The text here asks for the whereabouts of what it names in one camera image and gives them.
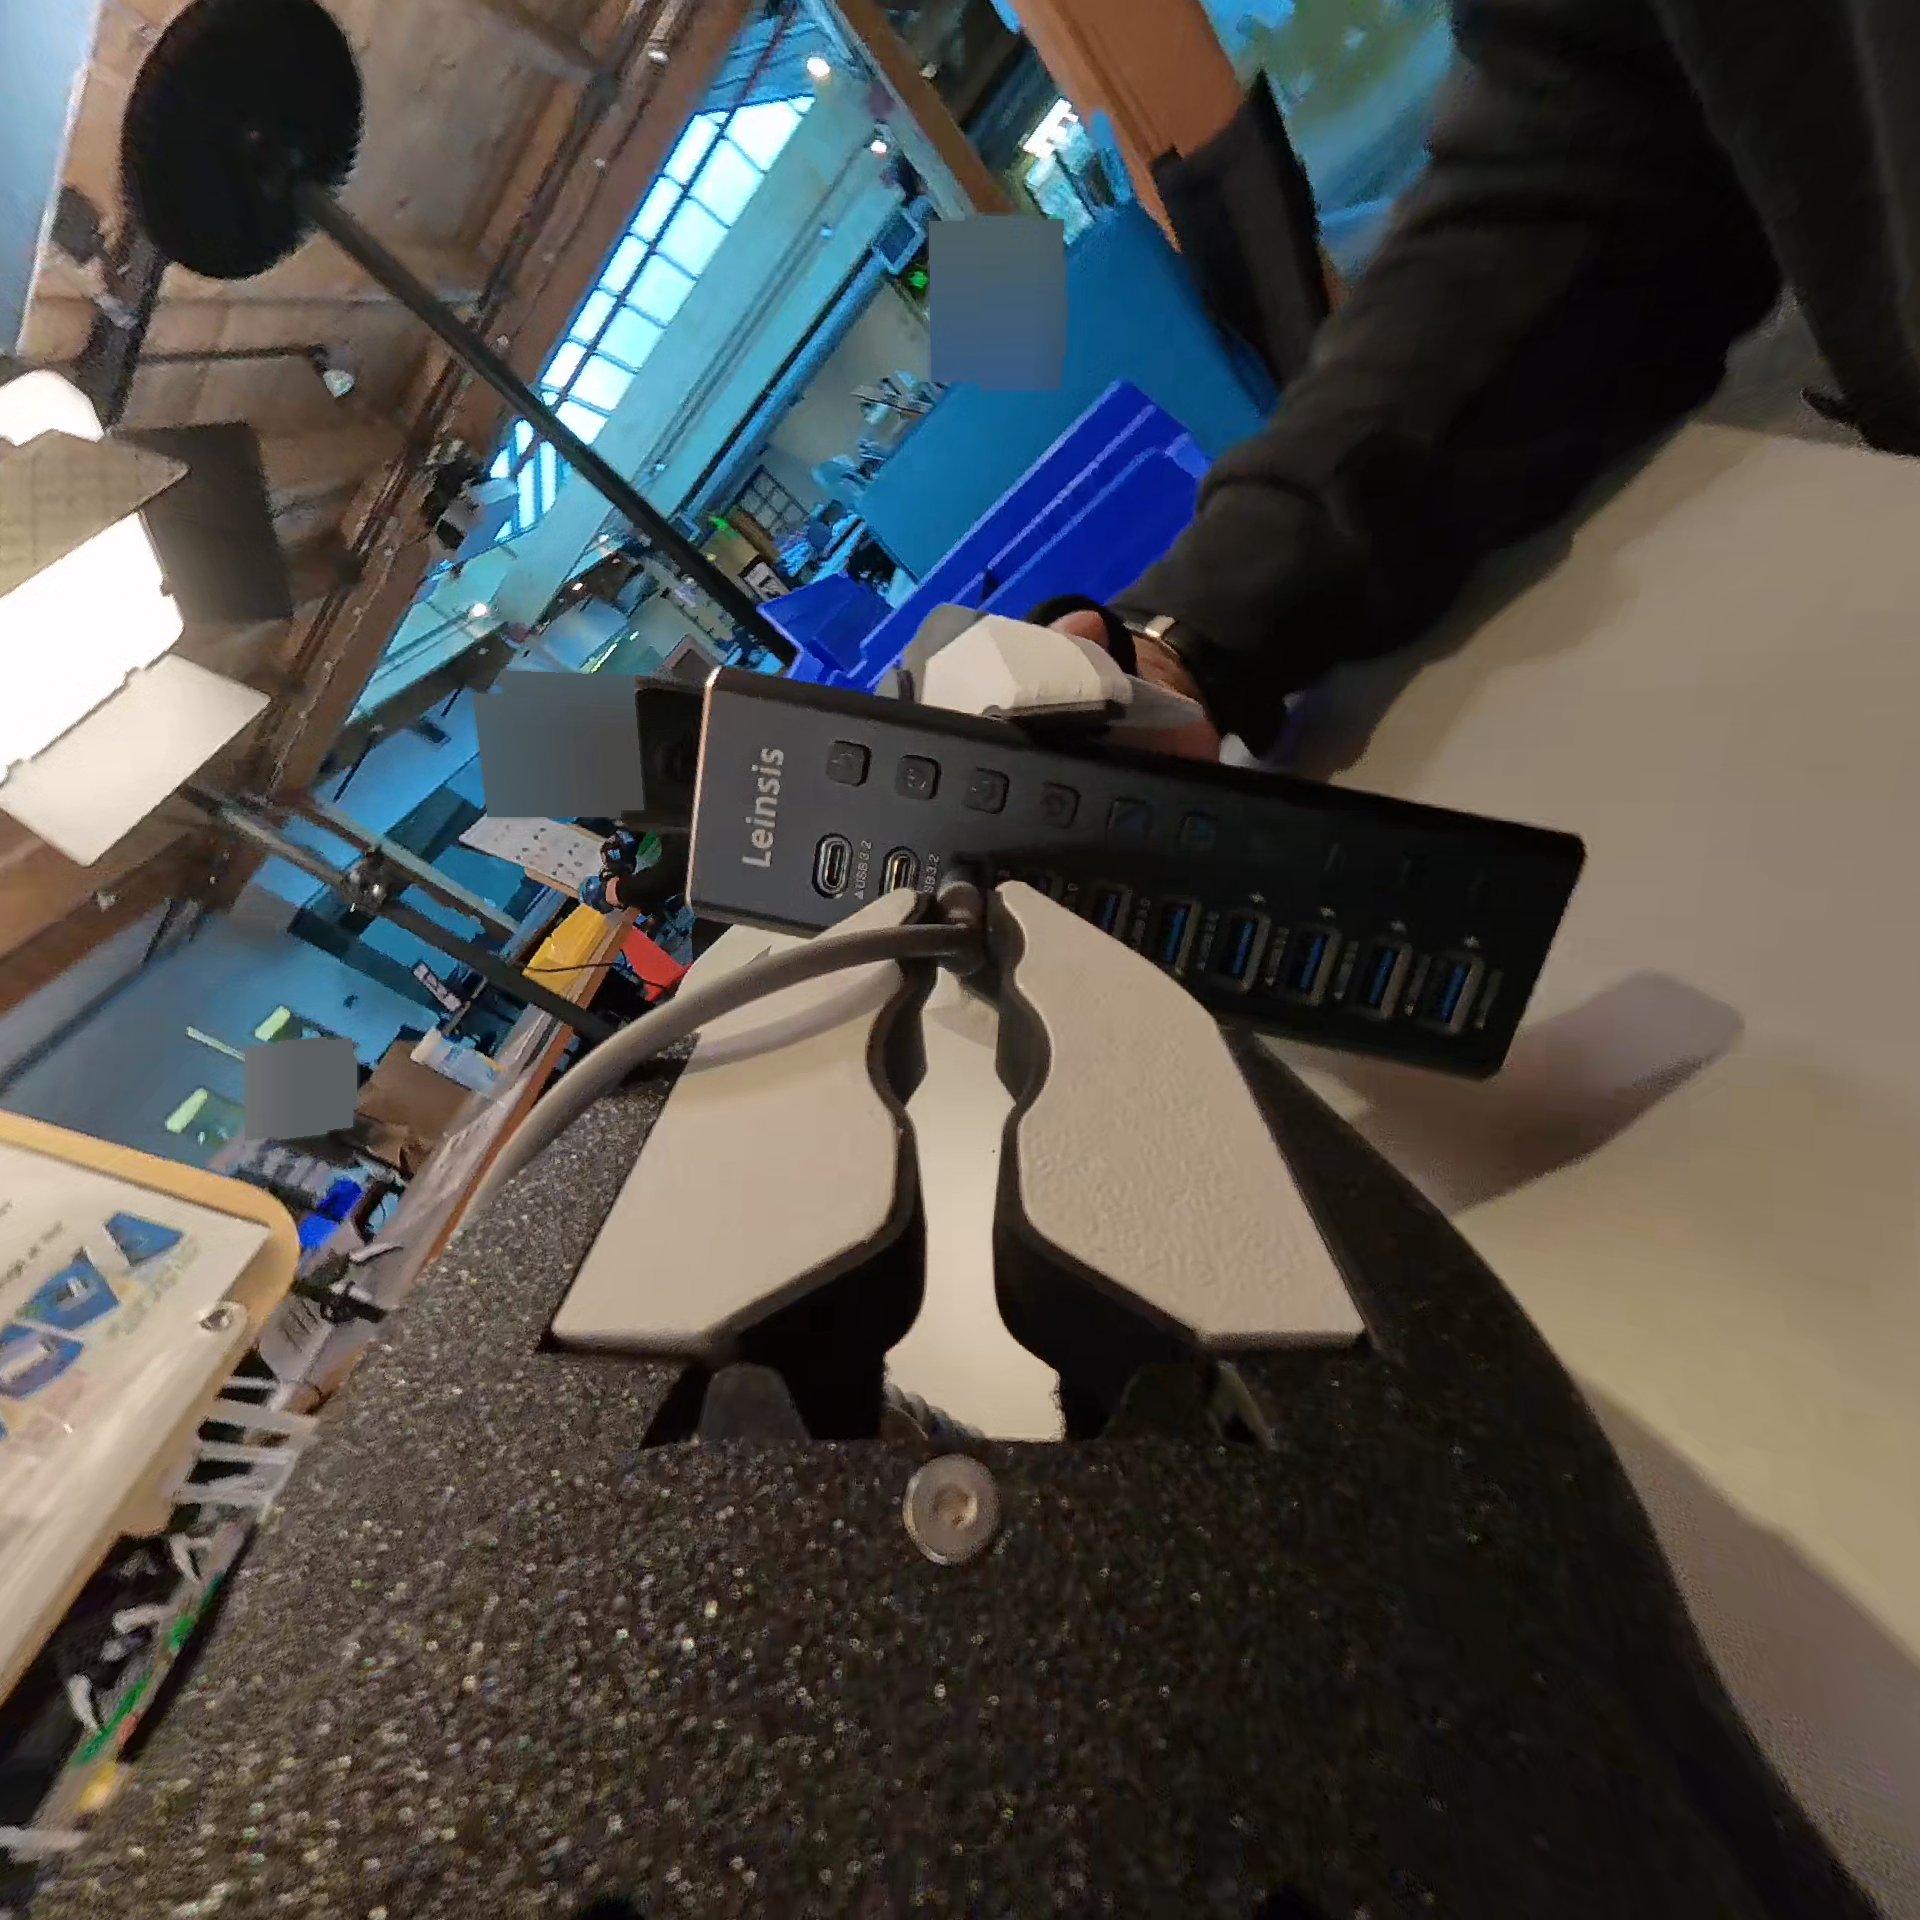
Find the person's black clothing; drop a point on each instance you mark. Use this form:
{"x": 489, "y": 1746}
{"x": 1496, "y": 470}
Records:
{"x": 1846, "y": 181}

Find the tan instruction board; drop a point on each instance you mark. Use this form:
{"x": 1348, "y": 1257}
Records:
{"x": 135, "y": 1348}

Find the studio softbox light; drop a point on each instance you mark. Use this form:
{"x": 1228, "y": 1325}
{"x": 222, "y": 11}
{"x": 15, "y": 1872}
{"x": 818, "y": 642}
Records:
{"x": 89, "y": 628}

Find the yellow plastic bin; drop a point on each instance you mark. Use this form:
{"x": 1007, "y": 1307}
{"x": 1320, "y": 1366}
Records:
{"x": 579, "y": 938}

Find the person's right forearm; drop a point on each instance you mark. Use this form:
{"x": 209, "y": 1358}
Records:
{"x": 1424, "y": 450}

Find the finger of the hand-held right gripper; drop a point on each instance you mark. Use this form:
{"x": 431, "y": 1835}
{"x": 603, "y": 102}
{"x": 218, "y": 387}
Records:
{"x": 1003, "y": 667}

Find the black light stand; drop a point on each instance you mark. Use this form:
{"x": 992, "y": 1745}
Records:
{"x": 241, "y": 136}

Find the black wristwatch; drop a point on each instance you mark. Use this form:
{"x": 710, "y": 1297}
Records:
{"x": 1162, "y": 637}

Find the person's right hand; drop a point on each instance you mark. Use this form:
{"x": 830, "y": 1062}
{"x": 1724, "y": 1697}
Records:
{"x": 1060, "y": 616}

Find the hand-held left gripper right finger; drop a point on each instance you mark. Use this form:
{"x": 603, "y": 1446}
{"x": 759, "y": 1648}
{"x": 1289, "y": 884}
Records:
{"x": 1170, "y": 1185}

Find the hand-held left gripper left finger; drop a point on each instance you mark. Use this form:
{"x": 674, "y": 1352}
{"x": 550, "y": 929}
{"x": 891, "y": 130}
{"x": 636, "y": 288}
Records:
{"x": 750, "y": 1201}

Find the black USB hub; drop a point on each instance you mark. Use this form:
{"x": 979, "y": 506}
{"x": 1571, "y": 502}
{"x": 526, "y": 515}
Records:
{"x": 1348, "y": 884}

